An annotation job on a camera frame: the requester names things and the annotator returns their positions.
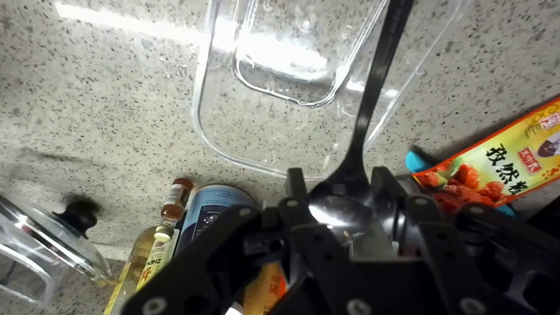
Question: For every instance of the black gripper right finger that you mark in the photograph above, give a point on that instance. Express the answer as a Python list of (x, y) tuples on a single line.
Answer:
[(467, 255)]

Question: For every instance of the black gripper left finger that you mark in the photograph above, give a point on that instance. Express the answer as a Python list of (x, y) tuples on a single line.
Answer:
[(234, 262)]

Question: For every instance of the metal spoon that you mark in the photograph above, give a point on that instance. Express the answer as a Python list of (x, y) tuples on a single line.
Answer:
[(351, 192)]

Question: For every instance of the clear glass cup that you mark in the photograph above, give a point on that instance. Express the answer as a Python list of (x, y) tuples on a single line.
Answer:
[(281, 70)]

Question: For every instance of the dark jar white lid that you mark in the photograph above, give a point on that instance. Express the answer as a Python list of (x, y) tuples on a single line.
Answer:
[(211, 203)]

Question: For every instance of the small brown spice bottle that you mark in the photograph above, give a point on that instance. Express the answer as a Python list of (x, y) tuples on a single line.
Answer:
[(176, 201)]

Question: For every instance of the yellow oil bottle black cap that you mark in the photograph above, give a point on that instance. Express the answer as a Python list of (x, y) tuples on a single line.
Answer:
[(146, 255)]

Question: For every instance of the yellow seasoning packet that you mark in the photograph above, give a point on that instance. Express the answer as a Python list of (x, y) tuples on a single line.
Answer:
[(509, 163)]

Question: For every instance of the glass lid black knob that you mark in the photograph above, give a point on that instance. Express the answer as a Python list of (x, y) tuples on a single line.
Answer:
[(59, 238)]

